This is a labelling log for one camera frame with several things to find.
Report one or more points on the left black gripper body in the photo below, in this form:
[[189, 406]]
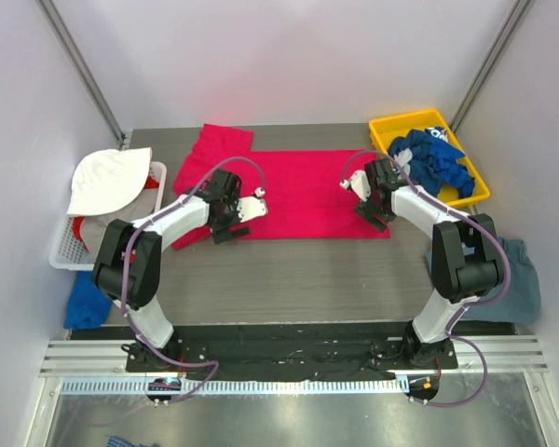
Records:
[[228, 225]]

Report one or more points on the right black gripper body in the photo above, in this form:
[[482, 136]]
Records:
[[375, 210]]

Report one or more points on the pink t shirt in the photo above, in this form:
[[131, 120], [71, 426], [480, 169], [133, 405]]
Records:
[[303, 194]]

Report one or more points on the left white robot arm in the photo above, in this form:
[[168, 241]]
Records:
[[128, 264]]

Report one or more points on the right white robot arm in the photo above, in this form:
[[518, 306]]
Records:
[[467, 262]]

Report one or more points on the yellow plastic tray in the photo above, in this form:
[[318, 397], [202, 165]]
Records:
[[385, 129]]

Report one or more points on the blue t shirt in tray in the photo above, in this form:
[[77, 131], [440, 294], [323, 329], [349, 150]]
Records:
[[431, 161]]

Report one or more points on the white t shirt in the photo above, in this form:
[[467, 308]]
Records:
[[108, 180]]

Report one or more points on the grey t shirt in basket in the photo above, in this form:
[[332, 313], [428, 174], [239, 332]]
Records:
[[93, 228]]

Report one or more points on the blue cloth at left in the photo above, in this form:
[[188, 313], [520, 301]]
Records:
[[87, 308]]

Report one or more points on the white plastic basket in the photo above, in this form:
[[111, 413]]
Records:
[[68, 253]]

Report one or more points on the grey-blue t shirt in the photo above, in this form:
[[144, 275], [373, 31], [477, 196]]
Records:
[[522, 302]]

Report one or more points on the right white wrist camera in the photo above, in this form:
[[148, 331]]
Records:
[[357, 183]]

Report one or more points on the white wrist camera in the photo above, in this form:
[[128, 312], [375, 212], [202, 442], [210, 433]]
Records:
[[252, 207], [357, 183]]

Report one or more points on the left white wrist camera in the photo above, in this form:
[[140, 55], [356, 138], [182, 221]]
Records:
[[252, 207]]

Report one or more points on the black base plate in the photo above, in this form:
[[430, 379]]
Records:
[[346, 351]]

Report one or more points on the white slotted cable duct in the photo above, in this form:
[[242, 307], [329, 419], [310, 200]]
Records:
[[167, 386]]

